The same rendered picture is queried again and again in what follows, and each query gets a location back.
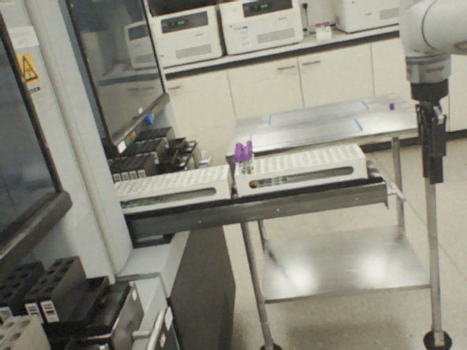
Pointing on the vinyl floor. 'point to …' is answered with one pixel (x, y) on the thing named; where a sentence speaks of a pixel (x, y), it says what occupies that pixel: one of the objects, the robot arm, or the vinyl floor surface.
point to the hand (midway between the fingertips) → (432, 167)
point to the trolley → (288, 271)
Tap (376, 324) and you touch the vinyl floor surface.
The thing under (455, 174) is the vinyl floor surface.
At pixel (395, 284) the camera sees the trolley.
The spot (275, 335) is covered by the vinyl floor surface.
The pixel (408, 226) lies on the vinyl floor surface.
